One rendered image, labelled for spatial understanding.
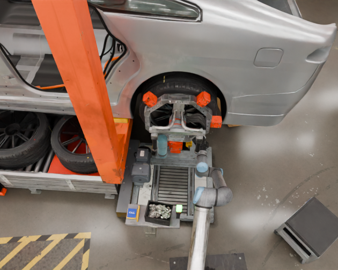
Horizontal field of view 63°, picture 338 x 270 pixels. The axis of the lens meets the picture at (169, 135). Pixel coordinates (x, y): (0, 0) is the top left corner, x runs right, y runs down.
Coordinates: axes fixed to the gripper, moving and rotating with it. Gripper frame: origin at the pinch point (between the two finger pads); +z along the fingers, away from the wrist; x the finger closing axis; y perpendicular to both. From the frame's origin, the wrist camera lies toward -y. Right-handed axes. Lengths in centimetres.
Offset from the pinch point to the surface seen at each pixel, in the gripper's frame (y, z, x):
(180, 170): 31, -8, -51
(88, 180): -51, -42, -87
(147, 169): -16, -28, -49
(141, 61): -87, 2, 18
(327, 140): 156, 47, 66
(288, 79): -8, 2, 85
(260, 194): 94, -26, 3
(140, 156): -23, -17, -52
